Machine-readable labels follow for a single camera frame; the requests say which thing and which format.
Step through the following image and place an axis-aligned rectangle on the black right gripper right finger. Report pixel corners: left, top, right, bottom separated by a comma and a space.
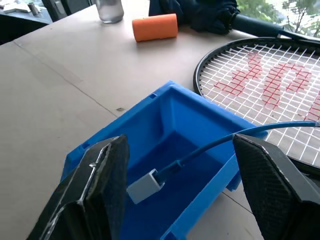
232, 133, 320, 240

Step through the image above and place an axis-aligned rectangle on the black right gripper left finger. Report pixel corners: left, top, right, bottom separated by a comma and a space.
26, 134, 130, 240

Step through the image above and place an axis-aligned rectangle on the white coupler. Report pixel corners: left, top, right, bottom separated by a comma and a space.
126, 168, 166, 205

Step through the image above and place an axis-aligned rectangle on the blue plastic bin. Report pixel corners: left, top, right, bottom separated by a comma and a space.
60, 80, 269, 240

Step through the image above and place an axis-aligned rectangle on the black tennis racket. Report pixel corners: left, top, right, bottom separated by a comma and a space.
192, 13, 320, 176

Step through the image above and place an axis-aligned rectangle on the orange foam cylinder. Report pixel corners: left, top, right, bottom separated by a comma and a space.
131, 13, 179, 43

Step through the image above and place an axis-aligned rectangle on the clear glass jar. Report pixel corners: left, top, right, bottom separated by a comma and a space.
95, 0, 125, 25

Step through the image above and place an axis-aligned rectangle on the dark navy folded umbrella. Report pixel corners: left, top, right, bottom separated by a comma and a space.
148, 0, 241, 35

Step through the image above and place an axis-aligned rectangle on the small metal cylinder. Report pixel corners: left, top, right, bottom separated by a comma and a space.
27, 1, 42, 15

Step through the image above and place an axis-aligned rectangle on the white flat object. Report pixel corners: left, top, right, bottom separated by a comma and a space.
0, 0, 32, 14

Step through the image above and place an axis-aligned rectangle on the blue ethernet cable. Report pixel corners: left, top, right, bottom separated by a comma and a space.
155, 120, 320, 186

